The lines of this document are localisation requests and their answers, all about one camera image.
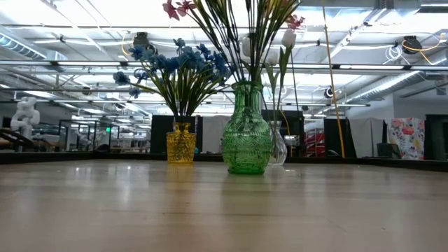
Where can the red rack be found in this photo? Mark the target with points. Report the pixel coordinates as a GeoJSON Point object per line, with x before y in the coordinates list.
{"type": "Point", "coordinates": [315, 143]}

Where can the black panel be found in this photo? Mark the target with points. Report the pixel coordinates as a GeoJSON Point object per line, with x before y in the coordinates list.
{"type": "Point", "coordinates": [437, 133]}
{"type": "Point", "coordinates": [295, 120]}
{"type": "Point", "coordinates": [159, 133]}
{"type": "Point", "coordinates": [332, 136]}

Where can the floral patterned cloth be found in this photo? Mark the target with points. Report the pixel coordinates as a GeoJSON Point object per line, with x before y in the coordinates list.
{"type": "Point", "coordinates": [406, 136]}

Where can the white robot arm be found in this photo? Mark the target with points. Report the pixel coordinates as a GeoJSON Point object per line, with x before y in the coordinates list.
{"type": "Point", "coordinates": [25, 115]}

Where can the white cloth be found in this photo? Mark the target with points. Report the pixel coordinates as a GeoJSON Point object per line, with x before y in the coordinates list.
{"type": "Point", "coordinates": [365, 136]}

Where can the green glass vase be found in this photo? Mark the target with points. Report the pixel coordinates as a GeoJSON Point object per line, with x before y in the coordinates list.
{"type": "Point", "coordinates": [246, 140]}

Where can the yellow glass vase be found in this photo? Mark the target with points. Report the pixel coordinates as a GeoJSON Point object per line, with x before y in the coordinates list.
{"type": "Point", "coordinates": [181, 145]}

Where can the clear glass vase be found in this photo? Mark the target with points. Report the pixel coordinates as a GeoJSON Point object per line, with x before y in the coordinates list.
{"type": "Point", "coordinates": [280, 147]}

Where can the dark grey box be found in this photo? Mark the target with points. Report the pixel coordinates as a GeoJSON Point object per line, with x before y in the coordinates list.
{"type": "Point", "coordinates": [388, 150]}

